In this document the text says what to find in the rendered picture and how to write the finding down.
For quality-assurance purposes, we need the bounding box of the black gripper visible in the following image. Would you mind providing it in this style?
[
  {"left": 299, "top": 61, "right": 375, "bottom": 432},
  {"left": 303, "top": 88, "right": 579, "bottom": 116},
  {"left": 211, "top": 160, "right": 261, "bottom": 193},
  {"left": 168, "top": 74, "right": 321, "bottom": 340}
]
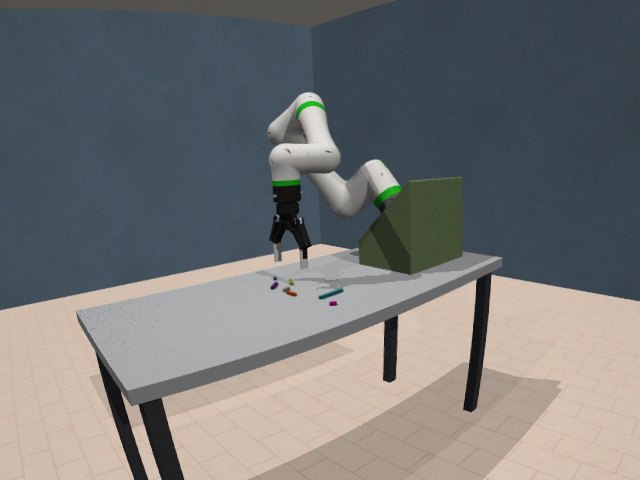
[{"left": 270, "top": 202, "right": 312, "bottom": 269}]

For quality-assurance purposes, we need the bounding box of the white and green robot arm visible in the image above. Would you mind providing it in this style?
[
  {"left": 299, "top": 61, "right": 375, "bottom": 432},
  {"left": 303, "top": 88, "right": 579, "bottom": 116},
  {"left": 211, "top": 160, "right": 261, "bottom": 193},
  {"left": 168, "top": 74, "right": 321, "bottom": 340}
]
[{"left": 267, "top": 92, "right": 402, "bottom": 219}]

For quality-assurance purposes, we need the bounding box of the turquoise rod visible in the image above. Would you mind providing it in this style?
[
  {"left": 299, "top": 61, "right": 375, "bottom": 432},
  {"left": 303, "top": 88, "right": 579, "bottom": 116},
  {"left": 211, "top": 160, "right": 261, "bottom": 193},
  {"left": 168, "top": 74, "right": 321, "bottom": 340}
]
[{"left": 319, "top": 288, "right": 343, "bottom": 300}]

